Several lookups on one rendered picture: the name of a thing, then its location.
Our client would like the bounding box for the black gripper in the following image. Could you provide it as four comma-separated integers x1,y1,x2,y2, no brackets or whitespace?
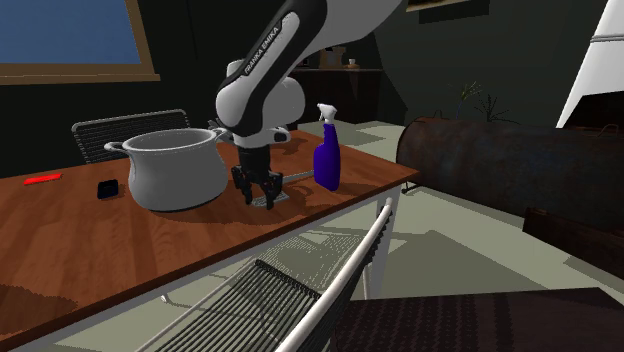
230,144,285,211

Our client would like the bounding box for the grey metal spatula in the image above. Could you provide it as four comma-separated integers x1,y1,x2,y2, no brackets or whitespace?
252,169,316,211

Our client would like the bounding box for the blue spray bottle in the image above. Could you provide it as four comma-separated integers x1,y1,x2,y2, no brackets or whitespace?
312,102,342,193

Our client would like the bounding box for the white cooking pot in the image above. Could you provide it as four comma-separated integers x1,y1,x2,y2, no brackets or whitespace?
104,127,231,214

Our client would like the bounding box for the dark wooden shelf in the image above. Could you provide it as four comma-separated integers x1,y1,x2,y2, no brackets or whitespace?
290,45,387,126

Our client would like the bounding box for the small black box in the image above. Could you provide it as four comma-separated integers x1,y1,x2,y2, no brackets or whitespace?
96,178,121,201

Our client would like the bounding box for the wooden table with white legs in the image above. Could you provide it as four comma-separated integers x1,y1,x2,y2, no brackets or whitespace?
0,129,420,352

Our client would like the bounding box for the red flat bar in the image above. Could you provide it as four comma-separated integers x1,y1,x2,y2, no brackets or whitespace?
23,172,64,187

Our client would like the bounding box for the dark brown sofa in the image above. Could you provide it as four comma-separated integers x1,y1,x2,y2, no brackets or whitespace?
395,116,624,282

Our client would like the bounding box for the thin green plant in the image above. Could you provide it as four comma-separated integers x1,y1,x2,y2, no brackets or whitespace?
447,81,521,125

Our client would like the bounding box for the dark woven rug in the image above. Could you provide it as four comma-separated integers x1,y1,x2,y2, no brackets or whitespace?
329,286,624,352

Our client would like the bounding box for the white chimney hood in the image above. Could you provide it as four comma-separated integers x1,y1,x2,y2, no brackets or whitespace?
555,0,624,130

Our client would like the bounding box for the black woven chair white frame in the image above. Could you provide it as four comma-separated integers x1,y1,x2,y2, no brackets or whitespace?
134,196,395,352
71,108,192,165

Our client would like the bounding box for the window with wooden frame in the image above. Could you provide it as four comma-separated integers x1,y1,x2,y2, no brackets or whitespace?
0,0,162,87

